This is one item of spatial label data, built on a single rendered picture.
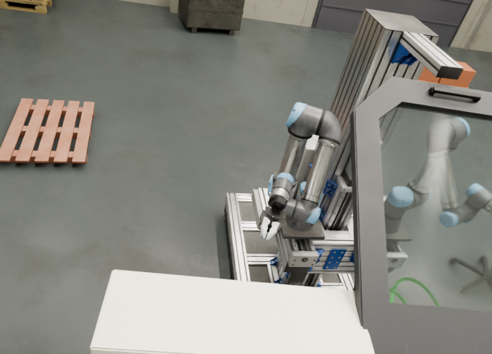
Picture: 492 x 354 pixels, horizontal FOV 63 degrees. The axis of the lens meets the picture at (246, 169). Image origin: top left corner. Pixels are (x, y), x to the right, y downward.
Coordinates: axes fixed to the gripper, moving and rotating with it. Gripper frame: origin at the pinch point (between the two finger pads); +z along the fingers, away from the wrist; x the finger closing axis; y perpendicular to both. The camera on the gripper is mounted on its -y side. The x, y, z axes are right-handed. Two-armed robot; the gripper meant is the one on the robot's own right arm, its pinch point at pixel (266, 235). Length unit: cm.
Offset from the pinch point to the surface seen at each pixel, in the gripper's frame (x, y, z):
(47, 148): 196, 165, -135
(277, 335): -9.6, -13.3, 40.7
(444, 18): -208, 106, -809
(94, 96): 222, 182, -248
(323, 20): 15, 163, -707
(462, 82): -230, 126, -571
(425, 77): -170, 133, -551
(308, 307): -16.1, -13.5, 29.5
